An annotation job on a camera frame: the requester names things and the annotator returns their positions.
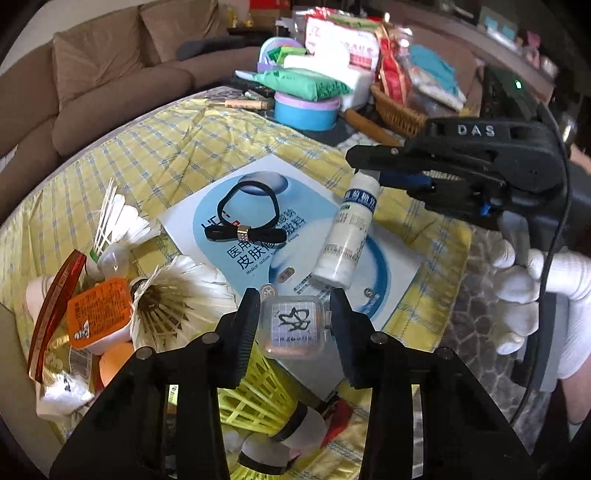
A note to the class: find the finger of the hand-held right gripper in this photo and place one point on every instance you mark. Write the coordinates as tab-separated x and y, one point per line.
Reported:
374	157
401	180

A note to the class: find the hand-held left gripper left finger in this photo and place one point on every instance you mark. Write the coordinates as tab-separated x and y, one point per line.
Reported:
244	344

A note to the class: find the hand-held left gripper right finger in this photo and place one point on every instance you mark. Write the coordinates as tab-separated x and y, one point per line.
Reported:
345	344

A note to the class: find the yellow nylon shuttlecock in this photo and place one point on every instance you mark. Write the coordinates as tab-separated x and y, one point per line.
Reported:
263	392
263	454

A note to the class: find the small clear plastic box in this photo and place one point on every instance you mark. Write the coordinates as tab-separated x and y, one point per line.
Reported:
295	323

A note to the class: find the blue and white box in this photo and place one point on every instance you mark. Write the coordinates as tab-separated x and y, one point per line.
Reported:
258	270

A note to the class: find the white medicine bottle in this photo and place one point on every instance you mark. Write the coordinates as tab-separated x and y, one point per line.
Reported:
344	240

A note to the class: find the person's right forearm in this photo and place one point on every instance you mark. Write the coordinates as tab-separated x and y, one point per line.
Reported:
579	399

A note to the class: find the person's right hand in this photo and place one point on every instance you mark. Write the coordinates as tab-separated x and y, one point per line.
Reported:
521	295

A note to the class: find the brown wooden stick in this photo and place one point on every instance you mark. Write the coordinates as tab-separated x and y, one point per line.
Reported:
364	124

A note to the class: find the wicker basket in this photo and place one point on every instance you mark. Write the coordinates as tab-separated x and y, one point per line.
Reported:
397	115

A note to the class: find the small red packet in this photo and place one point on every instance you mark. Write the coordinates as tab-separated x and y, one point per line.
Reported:
339	420

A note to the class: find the white feather shuttlecock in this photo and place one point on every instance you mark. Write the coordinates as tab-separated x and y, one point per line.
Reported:
122	221
184	295

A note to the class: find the red and gold snack packet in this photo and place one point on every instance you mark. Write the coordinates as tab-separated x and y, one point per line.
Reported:
392	78

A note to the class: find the blue round box lilac lid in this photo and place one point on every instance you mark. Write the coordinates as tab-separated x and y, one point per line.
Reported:
304	115

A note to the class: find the brown armchair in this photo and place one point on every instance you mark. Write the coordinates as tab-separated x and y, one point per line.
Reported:
467	64

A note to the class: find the green packet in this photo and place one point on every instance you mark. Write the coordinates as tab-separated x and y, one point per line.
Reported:
300	83

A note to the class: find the teal packet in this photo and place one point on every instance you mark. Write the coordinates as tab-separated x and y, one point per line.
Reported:
434	69

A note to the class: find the white tissue pack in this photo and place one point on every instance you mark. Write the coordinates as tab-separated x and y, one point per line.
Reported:
314	60

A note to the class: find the red and white packet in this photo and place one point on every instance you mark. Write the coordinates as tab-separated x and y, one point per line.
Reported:
337	37

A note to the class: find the orange ping pong ball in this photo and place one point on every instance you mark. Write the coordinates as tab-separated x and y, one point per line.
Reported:
113	364

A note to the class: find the beige tube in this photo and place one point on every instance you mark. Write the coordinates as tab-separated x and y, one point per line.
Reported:
244	104

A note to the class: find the lilac round container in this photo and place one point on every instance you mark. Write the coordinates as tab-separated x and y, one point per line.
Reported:
272	48

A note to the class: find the orange jelly cup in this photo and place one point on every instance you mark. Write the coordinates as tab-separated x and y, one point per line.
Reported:
97	309

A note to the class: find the yellow plaid tablecloth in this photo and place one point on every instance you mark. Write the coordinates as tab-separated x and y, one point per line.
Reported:
184	138

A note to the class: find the silver white wrapper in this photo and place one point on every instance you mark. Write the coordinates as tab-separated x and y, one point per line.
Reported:
60	392

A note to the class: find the red-brown strip packet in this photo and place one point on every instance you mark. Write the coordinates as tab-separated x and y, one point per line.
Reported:
57	300

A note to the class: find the pale pink cup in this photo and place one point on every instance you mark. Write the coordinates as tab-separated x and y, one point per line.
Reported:
39	295

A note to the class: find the brown sofa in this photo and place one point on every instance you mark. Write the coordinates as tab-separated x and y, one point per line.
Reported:
92	60

